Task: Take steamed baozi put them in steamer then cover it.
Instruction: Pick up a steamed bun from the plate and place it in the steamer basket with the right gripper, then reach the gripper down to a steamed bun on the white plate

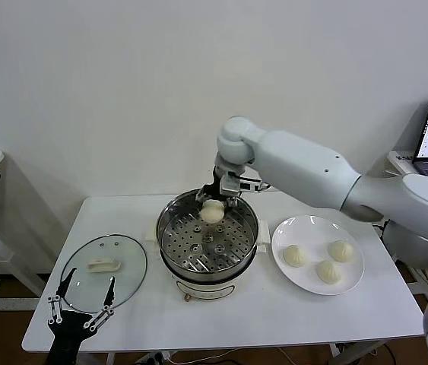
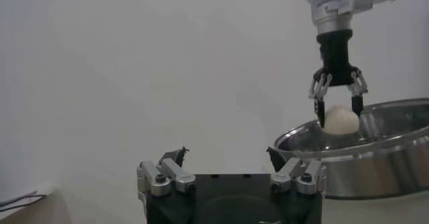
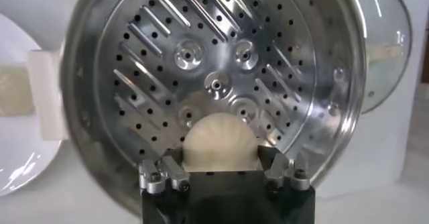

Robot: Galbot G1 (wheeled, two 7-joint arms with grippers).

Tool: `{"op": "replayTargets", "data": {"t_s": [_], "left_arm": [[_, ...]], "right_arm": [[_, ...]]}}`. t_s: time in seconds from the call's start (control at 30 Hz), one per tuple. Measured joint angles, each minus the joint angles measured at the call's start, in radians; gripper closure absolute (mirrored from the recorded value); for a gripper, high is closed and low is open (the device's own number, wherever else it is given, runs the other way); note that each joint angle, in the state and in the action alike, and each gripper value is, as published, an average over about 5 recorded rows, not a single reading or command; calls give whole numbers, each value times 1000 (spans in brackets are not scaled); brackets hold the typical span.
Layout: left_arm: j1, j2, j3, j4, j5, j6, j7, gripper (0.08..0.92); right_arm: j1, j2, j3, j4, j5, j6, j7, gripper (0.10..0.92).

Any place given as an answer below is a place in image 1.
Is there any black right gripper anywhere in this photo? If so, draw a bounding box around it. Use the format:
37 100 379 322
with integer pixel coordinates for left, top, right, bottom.
196 167 240 209

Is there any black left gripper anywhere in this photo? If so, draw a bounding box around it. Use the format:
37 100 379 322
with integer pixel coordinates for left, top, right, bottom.
47 268 116 365

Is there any white steamed baozi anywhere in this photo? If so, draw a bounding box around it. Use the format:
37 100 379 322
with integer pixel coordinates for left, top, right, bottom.
327 239 354 263
283 244 308 268
315 259 343 284
200 200 225 224

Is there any round glass lid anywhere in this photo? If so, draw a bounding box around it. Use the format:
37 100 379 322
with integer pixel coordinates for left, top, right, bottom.
60 233 149 314

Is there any stainless steel steamer basket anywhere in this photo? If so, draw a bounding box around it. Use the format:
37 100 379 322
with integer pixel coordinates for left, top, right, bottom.
145 189 271 277

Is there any white power strip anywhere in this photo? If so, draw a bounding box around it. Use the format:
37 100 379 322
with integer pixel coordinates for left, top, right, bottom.
137 351 173 364

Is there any white round plate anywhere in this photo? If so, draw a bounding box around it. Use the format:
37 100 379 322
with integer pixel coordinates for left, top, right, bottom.
271 214 365 296

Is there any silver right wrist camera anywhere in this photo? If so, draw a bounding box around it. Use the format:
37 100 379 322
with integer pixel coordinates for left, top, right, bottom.
219 173 266 198

